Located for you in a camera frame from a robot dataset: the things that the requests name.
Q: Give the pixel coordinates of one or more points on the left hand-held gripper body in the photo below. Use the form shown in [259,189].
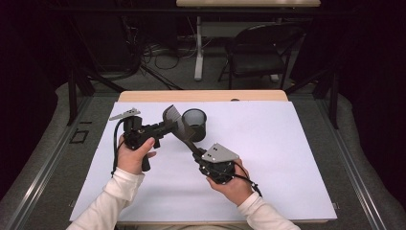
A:
[135,134]

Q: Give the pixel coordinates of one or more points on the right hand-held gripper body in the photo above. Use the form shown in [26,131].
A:
[220,155]

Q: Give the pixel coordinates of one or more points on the dark spatula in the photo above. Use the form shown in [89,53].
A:
[174,116]

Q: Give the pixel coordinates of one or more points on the black mesh pen cup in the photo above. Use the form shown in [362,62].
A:
[199,131]

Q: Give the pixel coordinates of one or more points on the person's left hand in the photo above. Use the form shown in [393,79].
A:
[130,159]

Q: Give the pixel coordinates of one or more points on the person's right hand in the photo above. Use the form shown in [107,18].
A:
[237,188]

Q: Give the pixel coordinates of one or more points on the wooden table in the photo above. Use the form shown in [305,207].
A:
[191,96]

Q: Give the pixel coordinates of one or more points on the white board sheet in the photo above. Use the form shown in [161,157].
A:
[281,159]

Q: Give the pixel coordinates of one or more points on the black folding chair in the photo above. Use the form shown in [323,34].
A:
[258,60]

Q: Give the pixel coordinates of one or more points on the white desk with leg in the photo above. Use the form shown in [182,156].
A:
[247,3]

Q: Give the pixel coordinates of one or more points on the black metal frame stand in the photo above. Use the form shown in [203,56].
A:
[72,96]
[333,99]

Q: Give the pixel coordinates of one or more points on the aluminium floor rail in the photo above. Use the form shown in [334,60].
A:
[48,166]
[351,166]

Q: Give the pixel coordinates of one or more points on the black horizontal frame bar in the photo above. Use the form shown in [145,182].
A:
[191,10]

